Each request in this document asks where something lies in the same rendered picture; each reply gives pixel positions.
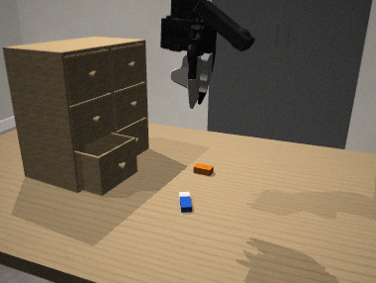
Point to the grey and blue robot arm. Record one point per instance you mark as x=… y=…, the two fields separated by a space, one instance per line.
x=239 y=38

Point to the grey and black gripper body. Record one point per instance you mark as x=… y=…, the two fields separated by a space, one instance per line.
x=177 y=34

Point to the white and blue eraser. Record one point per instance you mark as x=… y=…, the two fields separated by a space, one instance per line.
x=185 y=202

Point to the dark brown chest of drawers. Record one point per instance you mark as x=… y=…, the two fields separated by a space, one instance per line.
x=38 y=87

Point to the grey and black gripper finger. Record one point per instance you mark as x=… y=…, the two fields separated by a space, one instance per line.
x=207 y=69
x=190 y=78

